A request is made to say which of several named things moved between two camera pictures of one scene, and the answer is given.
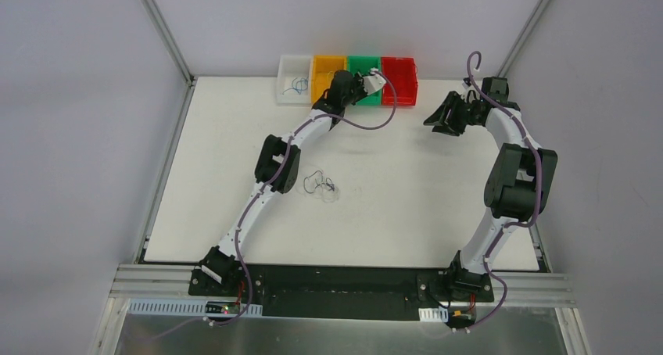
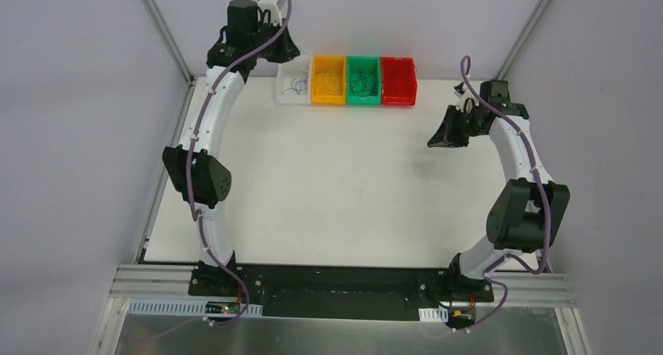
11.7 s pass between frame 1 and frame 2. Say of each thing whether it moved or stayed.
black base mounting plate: stayed
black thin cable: moved
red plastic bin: stayed
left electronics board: stayed
